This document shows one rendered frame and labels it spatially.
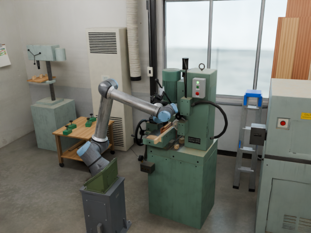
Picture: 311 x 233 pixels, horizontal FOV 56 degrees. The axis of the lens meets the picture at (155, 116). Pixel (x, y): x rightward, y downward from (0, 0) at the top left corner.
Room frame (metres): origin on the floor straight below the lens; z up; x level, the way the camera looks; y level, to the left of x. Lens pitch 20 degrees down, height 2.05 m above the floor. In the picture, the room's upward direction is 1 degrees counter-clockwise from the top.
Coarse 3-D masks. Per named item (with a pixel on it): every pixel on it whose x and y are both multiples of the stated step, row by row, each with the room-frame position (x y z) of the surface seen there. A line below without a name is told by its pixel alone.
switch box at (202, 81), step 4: (196, 80) 2.39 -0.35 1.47; (200, 80) 2.37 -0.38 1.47; (204, 80) 2.37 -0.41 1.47; (200, 84) 2.37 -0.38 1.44; (204, 84) 2.37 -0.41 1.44; (196, 88) 2.38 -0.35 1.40; (200, 88) 2.37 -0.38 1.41; (204, 88) 2.38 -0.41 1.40; (192, 92) 2.40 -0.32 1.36; (200, 92) 2.37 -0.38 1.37; (204, 92) 2.38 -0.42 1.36; (192, 96) 2.40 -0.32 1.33; (196, 96) 2.38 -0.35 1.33; (200, 96) 2.37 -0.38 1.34; (204, 96) 2.38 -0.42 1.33
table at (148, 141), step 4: (160, 128) 2.73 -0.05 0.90; (148, 132) 2.72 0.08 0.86; (152, 132) 2.63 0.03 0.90; (156, 132) 2.63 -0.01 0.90; (160, 132) 2.63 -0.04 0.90; (172, 136) 2.59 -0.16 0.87; (144, 140) 2.50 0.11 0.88; (148, 140) 2.48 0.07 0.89; (152, 140) 2.46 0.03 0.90; (168, 140) 2.52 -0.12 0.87; (148, 144) 2.48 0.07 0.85; (152, 144) 2.46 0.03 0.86; (156, 144) 2.43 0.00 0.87; (160, 144) 2.42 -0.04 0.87; (164, 144) 2.44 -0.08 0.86
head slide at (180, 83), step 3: (183, 78) 2.69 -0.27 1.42; (177, 81) 2.58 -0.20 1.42; (180, 81) 2.57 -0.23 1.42; (183, 81) 2.56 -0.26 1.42; (177, 84) 2.58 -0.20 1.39; (180, 84) 2.56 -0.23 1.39; (183, 84) 2.55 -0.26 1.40; (177, 87) 2.58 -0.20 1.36; (180, 87) 2.56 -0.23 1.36; (183, 87) 2.55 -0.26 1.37; (177, 90) 2.58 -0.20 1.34; (180, 90) 2.56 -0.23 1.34; (183, 90) 2.55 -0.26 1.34; (177, 93) 2.58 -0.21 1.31; (180, 93) 2.56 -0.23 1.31; (183, 93) 2.55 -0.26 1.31; (177, 96) 2.58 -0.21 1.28; (180, 96) 2.56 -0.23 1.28; (183, 96) 2.55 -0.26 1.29; (177, 99) 2.58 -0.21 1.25; (177, 102) 2.58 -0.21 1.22; (177, 105) 2.58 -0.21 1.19; (177, 108) 2.58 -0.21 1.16; (183, 117) 2.55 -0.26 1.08
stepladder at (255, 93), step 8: (248, 96) 3.04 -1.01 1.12; (256, 96) 3.01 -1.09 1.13; (256, 104) 3.05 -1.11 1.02; (256, 112) 3.04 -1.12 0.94; (256, 120) 3.02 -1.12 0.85; (240, 128) 3.07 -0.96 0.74; (248, 128) 3.04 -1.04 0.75; (240, 136) 3.05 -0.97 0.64; (240, 144) 3.04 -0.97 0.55; (240, 152) 3.02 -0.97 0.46; (248, 152) 2.97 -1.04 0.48; (240, 160) 3.00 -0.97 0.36; (256, 160) 2.95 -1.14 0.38; (240, 168) 2.98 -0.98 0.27; (248, 168) 2.98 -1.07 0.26
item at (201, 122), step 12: (192, 72) 2.48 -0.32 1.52; (204, 72) 2.46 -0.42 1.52; (216, 72) 2.56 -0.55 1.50; (192, 84) 2.47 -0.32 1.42; (216, 84) 2.58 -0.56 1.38; (204, 108) 2.41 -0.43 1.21; (192, 120) 2.46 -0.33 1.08; (204, 120) 2.41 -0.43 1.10; (192, 132) 2.46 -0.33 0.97; (204, 132) 2.41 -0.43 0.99; (192, 144) 2.46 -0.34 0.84; (204, 144) 2.41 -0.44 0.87
